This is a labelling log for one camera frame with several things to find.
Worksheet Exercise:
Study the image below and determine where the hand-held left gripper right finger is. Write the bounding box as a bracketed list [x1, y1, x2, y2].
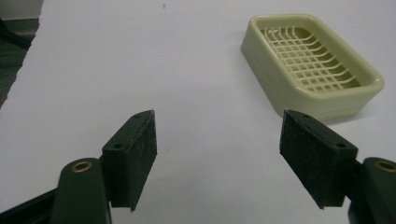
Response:
[278, 108, 360, 210]

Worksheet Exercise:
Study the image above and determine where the pale green soap dish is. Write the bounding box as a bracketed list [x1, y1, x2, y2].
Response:
[240, 13, 386, 121]

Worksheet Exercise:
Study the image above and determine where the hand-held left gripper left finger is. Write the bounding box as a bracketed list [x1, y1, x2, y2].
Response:
[101, 109, 158, 213]

